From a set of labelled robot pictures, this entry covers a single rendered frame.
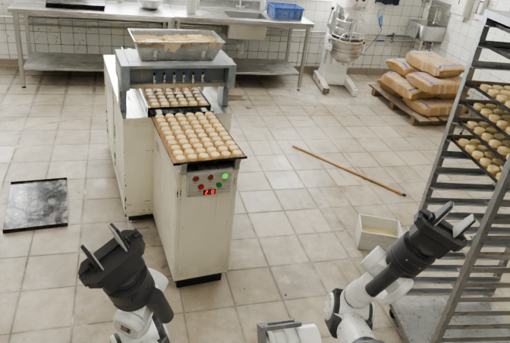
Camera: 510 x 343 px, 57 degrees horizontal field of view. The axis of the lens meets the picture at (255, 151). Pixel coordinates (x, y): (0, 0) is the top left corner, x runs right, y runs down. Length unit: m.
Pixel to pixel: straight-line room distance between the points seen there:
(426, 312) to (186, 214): 1.49
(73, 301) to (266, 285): 1.14
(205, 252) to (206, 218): 0.24
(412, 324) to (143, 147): 1.93
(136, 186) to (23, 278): 0.87
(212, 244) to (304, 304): 0.68
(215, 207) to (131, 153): 0.78
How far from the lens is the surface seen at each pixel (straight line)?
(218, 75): 3.12
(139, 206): 3.36
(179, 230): 2.65
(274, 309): 2.92
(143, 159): 3.16
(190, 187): 2.46
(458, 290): 2.34
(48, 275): 3.15
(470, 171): 2.56
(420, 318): 2.94
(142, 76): 3.01
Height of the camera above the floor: 2.10
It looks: 28 degrees down
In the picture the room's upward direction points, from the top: 7 degrees clockwise
